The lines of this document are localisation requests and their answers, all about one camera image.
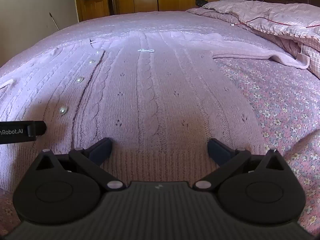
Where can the pink quilt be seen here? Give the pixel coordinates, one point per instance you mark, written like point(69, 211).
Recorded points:
point(270, 12)

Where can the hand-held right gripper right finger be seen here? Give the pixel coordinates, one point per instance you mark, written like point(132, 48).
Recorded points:
point(220, 150)

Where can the thin metal rod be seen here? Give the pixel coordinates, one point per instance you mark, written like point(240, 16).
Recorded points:
point(54, 21)

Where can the pink knit cardigan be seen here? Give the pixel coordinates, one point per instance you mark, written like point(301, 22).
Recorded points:
point(160, 92)

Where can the pink floral bed sheet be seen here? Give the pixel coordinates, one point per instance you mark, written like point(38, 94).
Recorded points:
point(287, 105)

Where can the wooden door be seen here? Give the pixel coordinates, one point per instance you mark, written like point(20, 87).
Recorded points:
point(92, 7)

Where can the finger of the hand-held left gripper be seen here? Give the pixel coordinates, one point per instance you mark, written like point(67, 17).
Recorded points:
point(37, 129)

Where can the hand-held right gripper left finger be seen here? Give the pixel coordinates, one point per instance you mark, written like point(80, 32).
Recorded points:
point(100, 150)

